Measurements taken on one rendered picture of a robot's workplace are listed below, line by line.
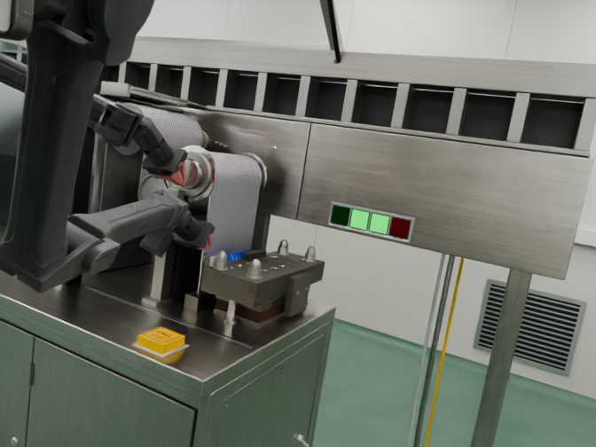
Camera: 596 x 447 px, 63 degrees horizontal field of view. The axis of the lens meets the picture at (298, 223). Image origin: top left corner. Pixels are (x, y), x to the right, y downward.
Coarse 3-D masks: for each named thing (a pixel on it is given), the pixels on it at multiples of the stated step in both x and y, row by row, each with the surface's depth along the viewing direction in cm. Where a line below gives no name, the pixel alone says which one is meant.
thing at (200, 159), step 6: (192, 156) 124; (198, 156) 124; (204, 162) 123; (204, 168) 123; (204, 174) 123; (204, 180) 123; (180, 186) 127; (198, 186) 124; (204, 186) 123; (186, 192) 126; (192, 192) 125; (198, 192) 124
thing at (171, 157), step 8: (160, 144) 110; (168, 144) 113; (144, 152) 111; (152, 152) 110; (160, 152) 111; (168, 152) 113; (176, 152) 115; (184, 152) 114; (144, 160) 117; (152, 160) 112; (160, 160) 112; (168, 160) 113; (176, 160) 114; (144, 168) 117; (152, 168) 115; (160, 168) 114; (168, 168) 113; (176, 168) 113
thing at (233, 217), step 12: (216, 204) 127; (228, 204) 132; (240, 204) 137; (252, 204) 143; (216, 216) 128; (228, 216) 133; (240, 216) 139; (252, 216) 144; (216, 228) 129; (228, 228) 134; (240, 228) 140; (252, 228) 146; (216, 240) 131; (228, 240) 136; (240, 240) 141; (204, 252) 127; (216, 252) 132; (228, 252) 137; (204, 264) 128
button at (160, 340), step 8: (160, 328) 106; (144, 336) 101; (152, 336) 101; (160, 336) 102; (168, 336) 102; (176, 336) 103; (184, 336) 104; (144, 344) 101; (152, 344) 100; (160, 344) 99; (168, 344) 99; (176, 344) 102; (160, 352) 99
